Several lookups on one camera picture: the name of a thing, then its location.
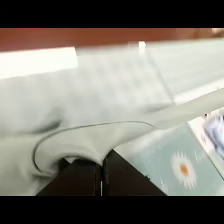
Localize pale grey-green garment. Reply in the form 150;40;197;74
0;87;224;197

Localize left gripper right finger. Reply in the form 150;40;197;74
101;148;168;197

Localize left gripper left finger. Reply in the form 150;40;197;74
36;157;102;197

